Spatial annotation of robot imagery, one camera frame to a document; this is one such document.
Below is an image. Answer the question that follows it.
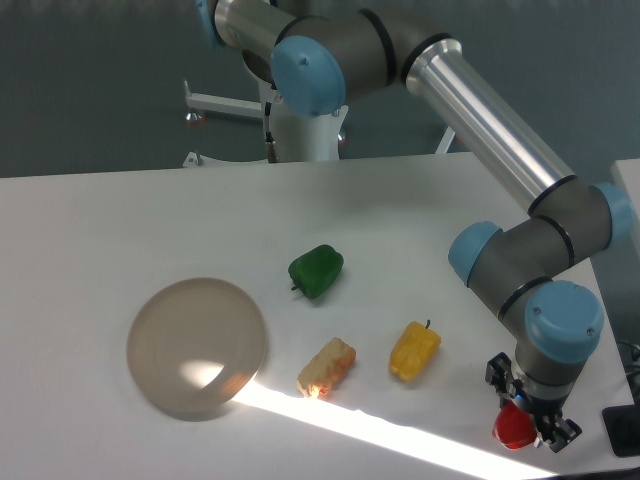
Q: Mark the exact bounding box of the green pepper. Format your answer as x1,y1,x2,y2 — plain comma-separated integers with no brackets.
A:
288,244,344,300

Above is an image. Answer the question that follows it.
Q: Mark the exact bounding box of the black box at edge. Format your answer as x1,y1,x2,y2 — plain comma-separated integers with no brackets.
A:
602,405,639,458

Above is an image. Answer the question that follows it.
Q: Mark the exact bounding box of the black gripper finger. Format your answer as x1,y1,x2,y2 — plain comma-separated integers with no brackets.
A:
485,352,516,403
533,414,582,453

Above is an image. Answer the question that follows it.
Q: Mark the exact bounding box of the yellow pepper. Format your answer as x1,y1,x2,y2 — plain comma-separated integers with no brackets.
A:
388,319,442,382

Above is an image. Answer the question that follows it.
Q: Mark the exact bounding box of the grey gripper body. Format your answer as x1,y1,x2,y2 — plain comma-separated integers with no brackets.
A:
509,361,574,416

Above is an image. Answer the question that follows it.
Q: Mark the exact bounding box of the red pepper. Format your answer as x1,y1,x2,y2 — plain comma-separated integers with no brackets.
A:
492,401,537,450

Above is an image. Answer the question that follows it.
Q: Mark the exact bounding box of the brown translucent plate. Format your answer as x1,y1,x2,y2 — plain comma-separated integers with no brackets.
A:
126,278,267,422

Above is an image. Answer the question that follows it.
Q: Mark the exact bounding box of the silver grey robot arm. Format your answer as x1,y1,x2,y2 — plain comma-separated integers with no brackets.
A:
195,1,636,452

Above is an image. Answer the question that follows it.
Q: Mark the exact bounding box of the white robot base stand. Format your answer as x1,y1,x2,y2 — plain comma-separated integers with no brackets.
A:
181,79,459,169

